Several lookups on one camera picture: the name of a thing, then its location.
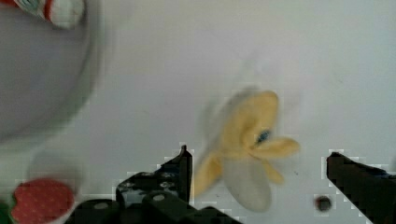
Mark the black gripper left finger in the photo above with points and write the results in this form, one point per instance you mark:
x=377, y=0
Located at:
x=158, y=197

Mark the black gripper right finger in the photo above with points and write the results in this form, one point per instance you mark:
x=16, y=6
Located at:
x=371, y=190

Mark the yellow plush peeled banana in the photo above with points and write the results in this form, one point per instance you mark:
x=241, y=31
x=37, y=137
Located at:
x=241, y=154

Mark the plush strawberry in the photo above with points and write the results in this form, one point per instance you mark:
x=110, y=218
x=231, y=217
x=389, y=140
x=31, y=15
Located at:
x=38, y=201

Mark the grey round plate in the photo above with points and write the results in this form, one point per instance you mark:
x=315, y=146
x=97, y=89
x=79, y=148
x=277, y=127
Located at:
x=47, y=73

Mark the red plush ketchup bottle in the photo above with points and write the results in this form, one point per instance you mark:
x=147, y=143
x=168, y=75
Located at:
x=64, y=14

